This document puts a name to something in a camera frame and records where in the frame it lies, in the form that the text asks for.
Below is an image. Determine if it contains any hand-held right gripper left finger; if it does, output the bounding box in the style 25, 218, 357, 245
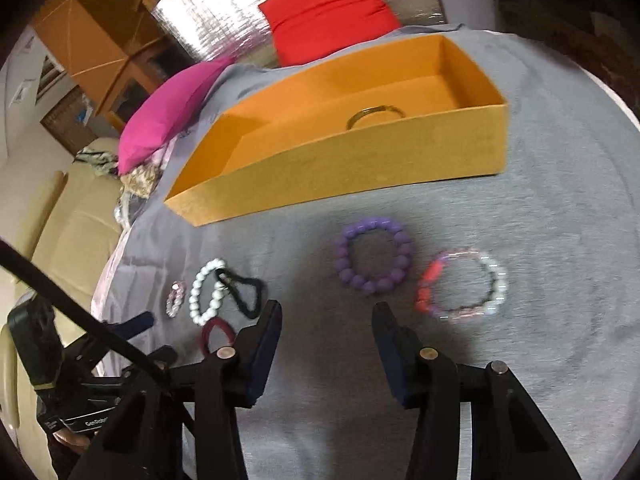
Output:
67, 299, 283, 480

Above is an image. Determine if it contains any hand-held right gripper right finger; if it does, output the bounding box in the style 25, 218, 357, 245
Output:
371, 301, 583, 480

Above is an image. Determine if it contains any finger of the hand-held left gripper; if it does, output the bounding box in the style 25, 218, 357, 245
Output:
106, 311, 154, 339
144, 345, 179, 367

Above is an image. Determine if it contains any black hair tie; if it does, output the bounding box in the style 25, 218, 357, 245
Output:
215, 268, 267, 320

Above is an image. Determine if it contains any dark red hair tie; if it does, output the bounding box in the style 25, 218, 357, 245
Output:
201, 316, 243, 361

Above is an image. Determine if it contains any pink and white bead bracelet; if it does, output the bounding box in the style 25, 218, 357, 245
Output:
416, 249, 508, 322

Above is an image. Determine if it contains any purple bead bracelet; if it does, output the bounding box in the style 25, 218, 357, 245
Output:
336, 216, 414, 297

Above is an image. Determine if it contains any orange cardboard box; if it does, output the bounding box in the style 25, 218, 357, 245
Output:
164, 34, 510, 227

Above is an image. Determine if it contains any pale pink sheet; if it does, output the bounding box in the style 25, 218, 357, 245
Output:
91, 230, 132, 376

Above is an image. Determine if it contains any beige sofa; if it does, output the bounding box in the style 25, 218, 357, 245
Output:
0, 135, 126, 480

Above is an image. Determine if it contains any patterned cloth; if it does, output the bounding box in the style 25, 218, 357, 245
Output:
114, 160, 162, 223
75, 146, 121, 177

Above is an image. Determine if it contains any grey blanket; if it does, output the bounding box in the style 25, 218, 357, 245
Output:
92, 25, 640, 480

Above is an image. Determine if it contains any magenta pillow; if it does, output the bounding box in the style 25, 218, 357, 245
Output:
117, 56, 236, 176

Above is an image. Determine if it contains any brown wicker cabinet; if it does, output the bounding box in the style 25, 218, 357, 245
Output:
40, 85, 101, 147

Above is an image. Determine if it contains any gold bangle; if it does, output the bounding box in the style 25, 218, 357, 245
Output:
346, 104, 406, 131

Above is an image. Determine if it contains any orange wooden cabinet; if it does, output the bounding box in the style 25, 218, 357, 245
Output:
32, 0, 201, 131

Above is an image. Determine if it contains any silver foil sheet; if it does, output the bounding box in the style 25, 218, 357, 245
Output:
150, 0, 446, 68

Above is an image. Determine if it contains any red cushion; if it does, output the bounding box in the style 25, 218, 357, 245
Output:
258, 0, 403, 67

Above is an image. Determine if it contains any dark wooden shelf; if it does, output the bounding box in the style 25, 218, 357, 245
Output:
440, 0, 640, 126

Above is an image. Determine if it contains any black cable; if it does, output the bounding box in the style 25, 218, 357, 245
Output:
0, 238, 201, 480

